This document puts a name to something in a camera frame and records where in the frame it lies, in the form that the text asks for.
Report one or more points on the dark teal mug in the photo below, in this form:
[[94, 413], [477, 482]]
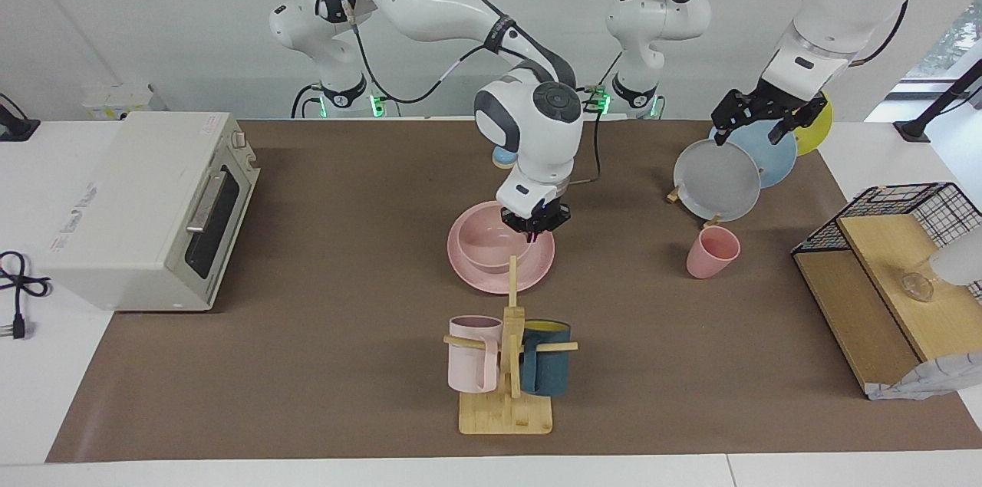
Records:
[[548, 372]]

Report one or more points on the white patterned cloth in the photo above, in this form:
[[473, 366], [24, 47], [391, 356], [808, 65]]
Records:
[[936, 380]]

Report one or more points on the frosted white cup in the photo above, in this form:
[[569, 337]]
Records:
[[959, 261]]

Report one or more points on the dark wooden shelf board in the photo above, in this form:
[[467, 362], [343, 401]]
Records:
[[851, 318]]

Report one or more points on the light wooden shelf board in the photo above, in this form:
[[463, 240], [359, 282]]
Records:
[[890, 264]]

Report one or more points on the grey plate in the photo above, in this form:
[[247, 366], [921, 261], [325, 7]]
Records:
[[717, 180]]

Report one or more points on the black desk clamp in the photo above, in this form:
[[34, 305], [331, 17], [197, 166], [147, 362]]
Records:
[[15, 128]]

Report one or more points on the white cardboard box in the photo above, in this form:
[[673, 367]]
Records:
[[119, 100]]

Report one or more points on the black stand with foot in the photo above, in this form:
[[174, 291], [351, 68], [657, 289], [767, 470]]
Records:
[[947, 96]]

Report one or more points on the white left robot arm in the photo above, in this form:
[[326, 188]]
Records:
[[836, 4]]

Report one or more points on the window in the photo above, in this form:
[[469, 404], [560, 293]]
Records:
[[947, 42]]

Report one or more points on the yellow plate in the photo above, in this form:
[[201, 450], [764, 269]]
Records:
[[817, 130]]

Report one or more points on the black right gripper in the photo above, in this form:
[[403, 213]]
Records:
[[537, 215]]

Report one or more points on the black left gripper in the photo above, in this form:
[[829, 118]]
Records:
[[767, 100]]

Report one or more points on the brown table mat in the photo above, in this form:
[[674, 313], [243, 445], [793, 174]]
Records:
[[345, 364]]

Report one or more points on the pale pink mug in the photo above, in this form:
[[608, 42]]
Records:
[[468, 364]]

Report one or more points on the blue call bell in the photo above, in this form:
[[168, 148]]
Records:
[[501, 159]]

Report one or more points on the clear glass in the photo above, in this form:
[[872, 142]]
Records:
[[917, 286]]

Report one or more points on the wooden plate rack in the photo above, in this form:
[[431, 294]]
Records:
[[673, 195]]

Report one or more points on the light blue plate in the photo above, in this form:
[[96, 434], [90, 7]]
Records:
[[771, 157]]

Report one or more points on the pink bowl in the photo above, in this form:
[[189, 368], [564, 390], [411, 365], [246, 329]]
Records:
[[487, 249]]

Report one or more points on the white toaster oven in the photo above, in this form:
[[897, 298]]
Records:
[[130, 211]]

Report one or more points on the wooden mug tree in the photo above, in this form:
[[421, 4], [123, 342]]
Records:
[[506, 414]]

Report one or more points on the pink plate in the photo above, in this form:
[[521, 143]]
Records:
[[541, 264]]

